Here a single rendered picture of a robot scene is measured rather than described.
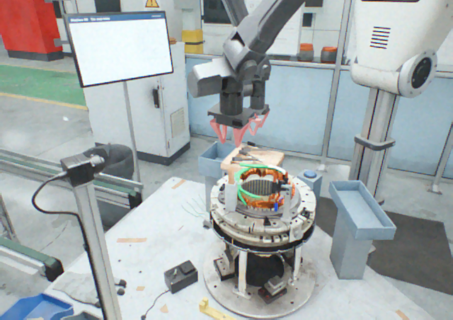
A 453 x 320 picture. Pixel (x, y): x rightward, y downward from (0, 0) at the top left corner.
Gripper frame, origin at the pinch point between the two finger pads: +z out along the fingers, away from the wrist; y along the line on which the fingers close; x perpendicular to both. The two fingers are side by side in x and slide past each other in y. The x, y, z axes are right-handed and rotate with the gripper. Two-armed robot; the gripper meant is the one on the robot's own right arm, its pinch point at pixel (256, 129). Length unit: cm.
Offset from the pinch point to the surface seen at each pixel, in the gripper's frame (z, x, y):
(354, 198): 14.9, 39.5, 11.4
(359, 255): 28, 44, 23
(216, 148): 13.4, -19.6, -2.8
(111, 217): 106, -127, -30
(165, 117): 61, -142, -132
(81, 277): 36, -39, 61
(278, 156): 10.6, 9.5, -0.1
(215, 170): 14.8, -12.3, 13.3
